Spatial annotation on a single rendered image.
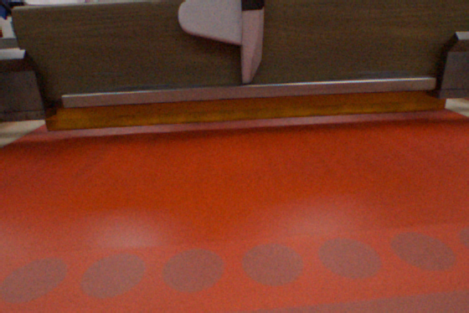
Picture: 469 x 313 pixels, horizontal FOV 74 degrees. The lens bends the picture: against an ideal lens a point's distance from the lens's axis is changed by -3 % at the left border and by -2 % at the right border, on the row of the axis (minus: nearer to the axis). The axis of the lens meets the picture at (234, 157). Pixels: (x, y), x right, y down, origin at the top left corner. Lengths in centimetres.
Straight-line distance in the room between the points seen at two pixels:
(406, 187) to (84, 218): 17
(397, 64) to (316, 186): 15
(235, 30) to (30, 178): 17
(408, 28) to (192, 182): 21
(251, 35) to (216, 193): 12
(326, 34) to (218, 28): 9
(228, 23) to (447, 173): 17
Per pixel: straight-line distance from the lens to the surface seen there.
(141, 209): 17
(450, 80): 31
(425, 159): 23
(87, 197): 19
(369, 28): 29
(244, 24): 23
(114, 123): 29
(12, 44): 55
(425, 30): 31
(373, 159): 22
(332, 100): 29
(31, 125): 38
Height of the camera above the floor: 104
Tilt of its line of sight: 22 degrees down
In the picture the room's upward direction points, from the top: 2 degrees counter-clockwise
